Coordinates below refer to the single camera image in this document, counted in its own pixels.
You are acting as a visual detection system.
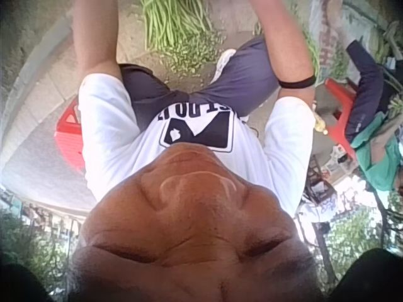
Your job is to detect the red plastic stool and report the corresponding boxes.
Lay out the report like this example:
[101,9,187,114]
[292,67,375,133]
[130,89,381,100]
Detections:
[323,77,360,162]
[54,96,88,176]

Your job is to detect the heap of cut bean pieces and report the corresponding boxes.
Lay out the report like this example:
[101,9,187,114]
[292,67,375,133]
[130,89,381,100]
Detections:
[163,30,228,77]

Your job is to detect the yellow bottle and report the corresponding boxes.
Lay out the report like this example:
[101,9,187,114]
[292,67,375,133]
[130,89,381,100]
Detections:
[313,111,330,136]

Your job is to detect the bundle of green long beans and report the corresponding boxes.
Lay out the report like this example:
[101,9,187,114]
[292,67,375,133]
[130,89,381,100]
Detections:
[140,0,215,53]

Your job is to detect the dark crate with clutter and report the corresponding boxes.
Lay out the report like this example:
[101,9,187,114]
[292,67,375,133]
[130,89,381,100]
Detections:
[305,157,335,204]

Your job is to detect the row of green beans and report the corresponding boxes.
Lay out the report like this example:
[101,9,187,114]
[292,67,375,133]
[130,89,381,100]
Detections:
[301,28,322,85]

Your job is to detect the person's legs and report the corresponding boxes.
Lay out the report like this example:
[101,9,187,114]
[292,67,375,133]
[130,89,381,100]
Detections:
[118,35,283,133]

